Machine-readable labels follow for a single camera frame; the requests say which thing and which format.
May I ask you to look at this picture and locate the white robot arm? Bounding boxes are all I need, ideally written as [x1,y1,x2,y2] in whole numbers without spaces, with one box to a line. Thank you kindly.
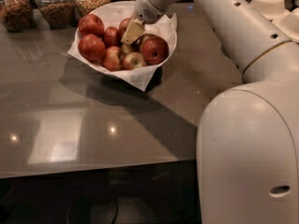
[134,0,299,224]

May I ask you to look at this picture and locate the large red apple right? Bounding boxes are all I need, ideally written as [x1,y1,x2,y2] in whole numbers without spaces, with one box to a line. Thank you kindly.
[140,35,169,65]

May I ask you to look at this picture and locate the back stack paper bowls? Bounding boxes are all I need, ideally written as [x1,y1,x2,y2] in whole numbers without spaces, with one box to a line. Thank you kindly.
[249,0,290,21]

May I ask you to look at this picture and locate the red yellow apple front left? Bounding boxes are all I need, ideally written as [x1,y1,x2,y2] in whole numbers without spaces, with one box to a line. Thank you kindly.
[101,46,124,72]

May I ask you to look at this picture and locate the yellow red apple front centre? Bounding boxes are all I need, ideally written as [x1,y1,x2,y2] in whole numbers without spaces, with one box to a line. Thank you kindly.
[122,52,148,70]

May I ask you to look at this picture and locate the pale apple behind right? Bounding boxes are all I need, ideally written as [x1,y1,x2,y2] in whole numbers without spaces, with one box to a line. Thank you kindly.
[138,34,153,52]

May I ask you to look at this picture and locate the white bowl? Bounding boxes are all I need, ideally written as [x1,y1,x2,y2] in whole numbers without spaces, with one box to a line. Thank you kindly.
[68,1,177,78]

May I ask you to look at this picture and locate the glass jar brown cereal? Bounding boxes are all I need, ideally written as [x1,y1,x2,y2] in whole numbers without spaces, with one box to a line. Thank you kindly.
[35,0,76,29]

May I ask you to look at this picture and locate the white paper liner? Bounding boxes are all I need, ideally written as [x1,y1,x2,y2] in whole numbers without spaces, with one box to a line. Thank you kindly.
[68,14,177,91]

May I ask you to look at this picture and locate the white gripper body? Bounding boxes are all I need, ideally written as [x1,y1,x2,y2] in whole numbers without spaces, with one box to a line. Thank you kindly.
[133,0,181,24]

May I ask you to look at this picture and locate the small yellow apple middle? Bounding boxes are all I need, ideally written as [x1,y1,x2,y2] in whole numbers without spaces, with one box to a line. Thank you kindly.
[121,44,138,54]

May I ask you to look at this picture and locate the glass jar dark cereal left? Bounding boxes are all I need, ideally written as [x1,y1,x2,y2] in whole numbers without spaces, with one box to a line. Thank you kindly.
[0,0,34,32]

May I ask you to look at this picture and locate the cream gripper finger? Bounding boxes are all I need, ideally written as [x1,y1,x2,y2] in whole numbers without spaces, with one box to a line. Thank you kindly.
[121,18,145,45]

